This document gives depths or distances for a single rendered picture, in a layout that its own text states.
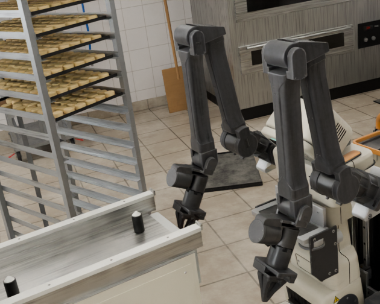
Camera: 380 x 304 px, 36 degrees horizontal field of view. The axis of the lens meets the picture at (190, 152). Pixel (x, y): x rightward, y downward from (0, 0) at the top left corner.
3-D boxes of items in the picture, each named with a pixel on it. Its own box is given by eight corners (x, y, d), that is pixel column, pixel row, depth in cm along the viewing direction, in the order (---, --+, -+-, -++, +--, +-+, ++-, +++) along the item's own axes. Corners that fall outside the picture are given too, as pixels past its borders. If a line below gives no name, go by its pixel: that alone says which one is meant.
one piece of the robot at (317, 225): (291, 233, 195) (287, 175, 187) (350, 269, 172) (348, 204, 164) (252, 251, 188) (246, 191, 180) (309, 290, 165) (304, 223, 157)
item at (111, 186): (143, 195, 297) (142, 190, 296) (139, 198, 295) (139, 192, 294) (66, 174, 338) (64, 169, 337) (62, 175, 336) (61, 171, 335)
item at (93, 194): (146, 211, 300) (145, 205, 299) (142, 213, 298) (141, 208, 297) (69, 187, 341) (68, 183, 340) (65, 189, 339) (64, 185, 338)
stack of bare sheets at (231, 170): (199, 158, 440) (199, 155, 439) (251, 152, 439) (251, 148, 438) (202, 193, 384) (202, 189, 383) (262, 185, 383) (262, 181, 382)
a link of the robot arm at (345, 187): (333, 26, 128) (303, 23, 136) (285, 49, 123) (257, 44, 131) (362, 195, 147) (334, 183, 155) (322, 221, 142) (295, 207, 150)
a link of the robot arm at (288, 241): (305, 227, 143) (291, 219, 147) (285, 224, 139) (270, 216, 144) (297, 253, 144) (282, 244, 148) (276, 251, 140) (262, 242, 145)
